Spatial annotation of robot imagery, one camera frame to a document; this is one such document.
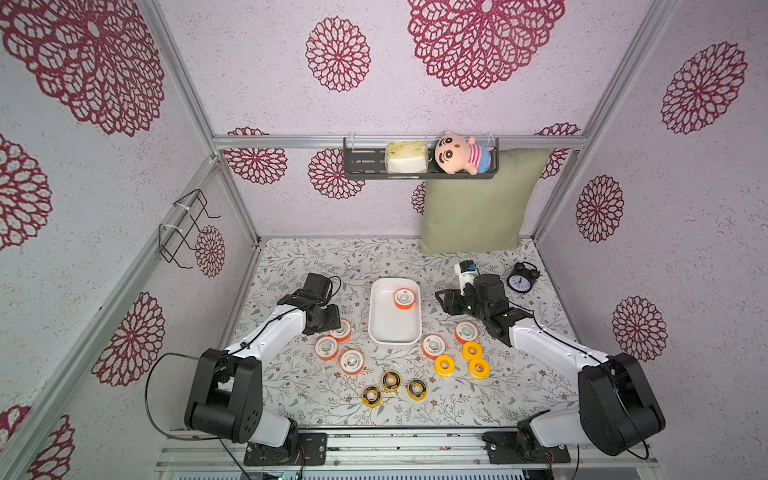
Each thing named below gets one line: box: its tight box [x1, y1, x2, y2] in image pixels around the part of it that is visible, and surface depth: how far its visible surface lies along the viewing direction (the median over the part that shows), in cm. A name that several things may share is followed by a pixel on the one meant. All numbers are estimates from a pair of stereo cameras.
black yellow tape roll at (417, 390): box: [406, 378, 429, 402], surface depth 84 cm
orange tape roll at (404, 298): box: [394, 288, 415, 310], surface depth 102 cm
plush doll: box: [434, 131, 491, 175], surface depth 88 cm
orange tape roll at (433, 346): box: [422, 334, 446, 360], surface depth 92 cm
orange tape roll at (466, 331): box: [454, 320, 479, 344], surface depth 94 cm
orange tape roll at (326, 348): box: [314, 336, 338, 362], surface depth 91 cm
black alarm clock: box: [507, 261, 541, 293], surface depth 102 cm
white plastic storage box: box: [368, 277, 423, 346], surface depth 102 cm
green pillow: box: [420, 148, 551, 255], surface depth 101 cm
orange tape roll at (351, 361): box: [340, 349, 364, 375], surface depth 89 cm
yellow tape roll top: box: [462, 341, 483, 361], surface depth 91 cm
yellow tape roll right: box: [468, 358, 491, 381], surface depth 87 cm
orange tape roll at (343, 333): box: [329, 318, 352, 342], surface depth 94 cm
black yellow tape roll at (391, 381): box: [382, 370, 401, 392], surface depth 85 cm
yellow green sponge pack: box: [385, 140, 429, 174], surface depth 92 cm
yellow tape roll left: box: [434, 354, 455, 378], surface depth 88 cm
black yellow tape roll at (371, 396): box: [362, 385, 383, 409], surface depth 83 cm
